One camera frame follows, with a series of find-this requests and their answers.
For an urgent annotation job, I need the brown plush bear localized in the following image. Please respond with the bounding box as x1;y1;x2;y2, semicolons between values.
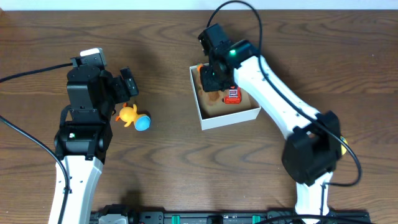
195;64;228;106

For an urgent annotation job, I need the red toy fire truck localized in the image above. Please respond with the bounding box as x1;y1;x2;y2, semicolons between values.
222;86;242;105

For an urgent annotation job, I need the orange toy with blue cap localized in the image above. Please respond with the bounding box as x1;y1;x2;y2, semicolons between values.
115;103;151;131

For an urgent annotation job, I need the yellow ball with blue letters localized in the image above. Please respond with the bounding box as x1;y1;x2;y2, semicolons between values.
340;136;348;155

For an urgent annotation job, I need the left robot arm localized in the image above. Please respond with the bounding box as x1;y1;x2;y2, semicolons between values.
49;65;138;223

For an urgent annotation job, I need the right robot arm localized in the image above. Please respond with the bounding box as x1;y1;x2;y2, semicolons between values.
198;24;343;215

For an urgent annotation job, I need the white cardboard box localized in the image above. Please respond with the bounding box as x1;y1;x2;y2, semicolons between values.
189;65;262;130

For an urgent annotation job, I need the right black cable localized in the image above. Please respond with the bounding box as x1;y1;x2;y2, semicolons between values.
206;0;363;187

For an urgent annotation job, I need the black cable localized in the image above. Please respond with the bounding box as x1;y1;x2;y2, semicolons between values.
206;0;363;187
0;62;73;224

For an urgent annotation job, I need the left black cable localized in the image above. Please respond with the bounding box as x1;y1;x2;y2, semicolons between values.
0;62;73;224

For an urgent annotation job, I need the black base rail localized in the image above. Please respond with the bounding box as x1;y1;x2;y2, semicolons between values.
88;204;371;224

